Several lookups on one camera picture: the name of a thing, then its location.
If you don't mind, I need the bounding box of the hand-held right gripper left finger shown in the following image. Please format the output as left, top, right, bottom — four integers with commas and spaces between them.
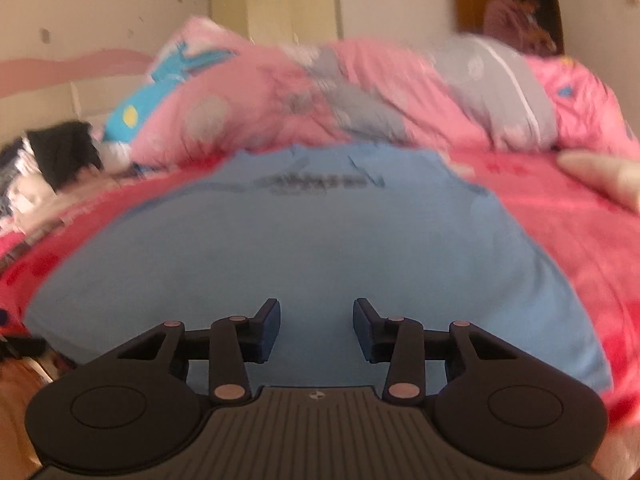
116, 298, 284, 403

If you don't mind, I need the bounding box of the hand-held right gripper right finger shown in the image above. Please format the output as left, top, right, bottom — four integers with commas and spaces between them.
352, 297, 516, 403

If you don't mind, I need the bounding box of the light blue printed t-shirt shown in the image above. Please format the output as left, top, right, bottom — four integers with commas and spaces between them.
22, 142, 613, 401

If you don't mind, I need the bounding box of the pile of pale clothes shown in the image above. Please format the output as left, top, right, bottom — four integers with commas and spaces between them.
0, 137, 136, 241

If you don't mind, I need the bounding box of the red floral blanket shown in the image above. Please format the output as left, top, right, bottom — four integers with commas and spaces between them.
0, 145, 640, 431

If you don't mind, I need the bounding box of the pink grey floral quilt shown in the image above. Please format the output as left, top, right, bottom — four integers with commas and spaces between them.
130, 15, 558, 166

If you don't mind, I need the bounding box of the blue cartoon pillow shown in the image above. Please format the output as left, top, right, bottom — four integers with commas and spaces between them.
102, 40, 238, 143

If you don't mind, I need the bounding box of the black garment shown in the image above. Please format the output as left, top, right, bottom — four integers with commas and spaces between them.
25, 121, 103, 191

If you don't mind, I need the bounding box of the white plush toy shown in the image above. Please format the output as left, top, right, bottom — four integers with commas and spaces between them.
557, 149, 640, 213

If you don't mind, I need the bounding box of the pink cream headboard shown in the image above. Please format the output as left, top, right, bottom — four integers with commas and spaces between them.
0, 47, 156, 151

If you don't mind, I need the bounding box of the cream wardrobe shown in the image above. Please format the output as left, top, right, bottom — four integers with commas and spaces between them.
209, 0, 343, 47

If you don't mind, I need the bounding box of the bright pink printed quilt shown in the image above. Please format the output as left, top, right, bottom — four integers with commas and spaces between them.
525, 55, 632, 156

